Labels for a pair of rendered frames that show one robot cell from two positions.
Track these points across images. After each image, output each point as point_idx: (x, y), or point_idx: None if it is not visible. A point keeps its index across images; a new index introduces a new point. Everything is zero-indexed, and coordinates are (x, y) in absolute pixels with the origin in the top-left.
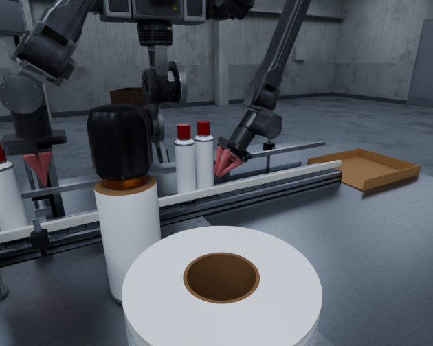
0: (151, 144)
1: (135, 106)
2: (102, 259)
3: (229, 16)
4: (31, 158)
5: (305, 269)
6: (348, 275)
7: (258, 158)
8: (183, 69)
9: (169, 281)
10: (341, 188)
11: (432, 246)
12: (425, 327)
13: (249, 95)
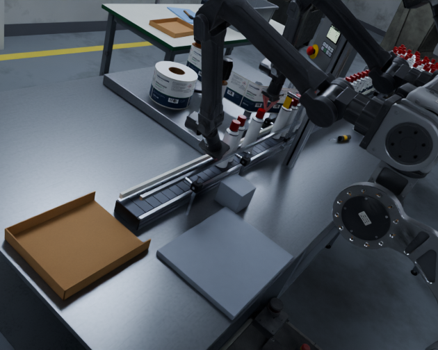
0: None
1: None
2: (229, 126)
3: (360, 143)
4: None
5: (158, 69)
6: (127, 132)
7: (211, 253)
8: (353, 185)
9: (186, 71)
10: (114, 204)
11: (72, 145)
12: (103, 116)
13: None
